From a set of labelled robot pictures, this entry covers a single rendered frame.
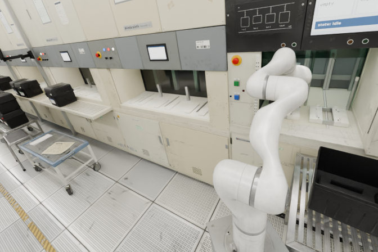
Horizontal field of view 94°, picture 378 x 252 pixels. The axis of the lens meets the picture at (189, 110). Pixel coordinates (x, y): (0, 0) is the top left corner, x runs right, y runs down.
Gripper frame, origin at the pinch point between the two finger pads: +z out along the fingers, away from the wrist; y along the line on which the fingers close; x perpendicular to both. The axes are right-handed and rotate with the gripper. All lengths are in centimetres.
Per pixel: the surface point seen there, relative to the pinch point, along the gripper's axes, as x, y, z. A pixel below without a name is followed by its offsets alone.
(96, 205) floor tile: -122, -165, -91
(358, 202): -30, 28, -77
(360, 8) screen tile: 35, 23, -34
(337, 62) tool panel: -10, 37, 55
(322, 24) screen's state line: 30.2, 10.6, -33.5
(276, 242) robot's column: -45, 3, -95
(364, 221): -39, 32, -78
